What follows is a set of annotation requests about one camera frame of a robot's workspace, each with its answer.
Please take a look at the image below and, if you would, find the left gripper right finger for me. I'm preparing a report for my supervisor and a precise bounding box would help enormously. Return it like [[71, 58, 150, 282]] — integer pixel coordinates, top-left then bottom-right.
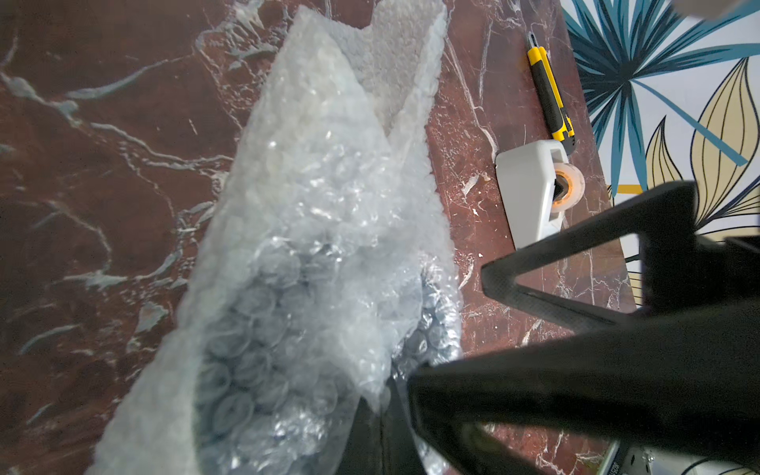
[[408, 181, 759, 474]]

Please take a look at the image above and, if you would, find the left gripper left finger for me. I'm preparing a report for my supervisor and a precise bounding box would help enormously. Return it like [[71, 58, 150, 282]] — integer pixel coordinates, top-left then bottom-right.
[[336, 394, 427, 475]]

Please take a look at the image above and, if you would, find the clear bubble wrap sheet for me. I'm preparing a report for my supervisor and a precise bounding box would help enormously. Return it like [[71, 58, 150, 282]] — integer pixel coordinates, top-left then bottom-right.
[[90, 1, 461, 474]]

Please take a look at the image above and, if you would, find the white tape dispenser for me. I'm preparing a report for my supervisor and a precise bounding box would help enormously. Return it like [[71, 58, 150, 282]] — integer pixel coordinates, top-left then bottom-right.
[[495, 140, 586, 249]]

